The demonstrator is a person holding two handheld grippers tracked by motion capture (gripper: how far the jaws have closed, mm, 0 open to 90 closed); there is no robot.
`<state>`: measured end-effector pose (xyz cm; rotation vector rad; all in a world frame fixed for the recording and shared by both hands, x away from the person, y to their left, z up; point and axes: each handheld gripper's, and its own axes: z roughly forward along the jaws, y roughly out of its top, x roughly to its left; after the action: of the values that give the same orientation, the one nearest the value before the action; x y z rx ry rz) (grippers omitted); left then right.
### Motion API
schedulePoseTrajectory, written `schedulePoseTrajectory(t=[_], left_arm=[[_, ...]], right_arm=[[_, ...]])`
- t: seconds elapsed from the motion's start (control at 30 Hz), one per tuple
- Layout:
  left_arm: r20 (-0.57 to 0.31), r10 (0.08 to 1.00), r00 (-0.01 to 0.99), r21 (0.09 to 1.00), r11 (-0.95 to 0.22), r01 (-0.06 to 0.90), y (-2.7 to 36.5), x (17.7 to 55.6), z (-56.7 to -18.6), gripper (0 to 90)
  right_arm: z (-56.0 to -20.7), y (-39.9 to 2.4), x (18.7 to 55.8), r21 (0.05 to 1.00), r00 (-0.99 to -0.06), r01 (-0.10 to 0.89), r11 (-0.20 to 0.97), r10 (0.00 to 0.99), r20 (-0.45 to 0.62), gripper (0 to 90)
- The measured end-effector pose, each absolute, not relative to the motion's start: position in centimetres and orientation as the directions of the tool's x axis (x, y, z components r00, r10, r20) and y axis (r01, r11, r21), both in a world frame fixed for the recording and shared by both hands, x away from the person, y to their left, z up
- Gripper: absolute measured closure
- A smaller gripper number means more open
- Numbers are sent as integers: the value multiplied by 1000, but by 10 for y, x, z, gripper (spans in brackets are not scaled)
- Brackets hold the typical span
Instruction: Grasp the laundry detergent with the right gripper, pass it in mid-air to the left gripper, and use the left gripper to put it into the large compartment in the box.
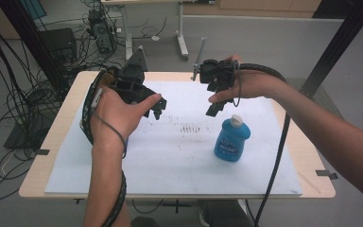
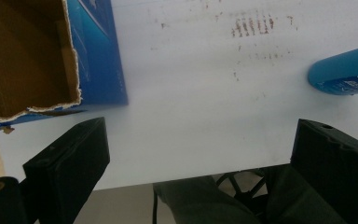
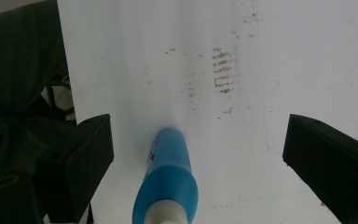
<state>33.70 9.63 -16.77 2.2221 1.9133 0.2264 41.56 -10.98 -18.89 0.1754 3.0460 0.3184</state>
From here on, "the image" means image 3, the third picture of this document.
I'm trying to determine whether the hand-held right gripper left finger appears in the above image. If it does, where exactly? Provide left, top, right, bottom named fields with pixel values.
left=41, top=113, right=115, bottom=224

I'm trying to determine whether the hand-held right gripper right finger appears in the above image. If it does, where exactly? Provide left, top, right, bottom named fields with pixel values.
left=282, top=113, right=358, bottom=224

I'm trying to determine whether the blue plastic bottle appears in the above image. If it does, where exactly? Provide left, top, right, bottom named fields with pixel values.
left=131, top=126, right=200, bottom=224

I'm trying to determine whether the white foam board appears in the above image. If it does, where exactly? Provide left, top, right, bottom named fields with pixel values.
left=56, top=0, right=358, bottom=224

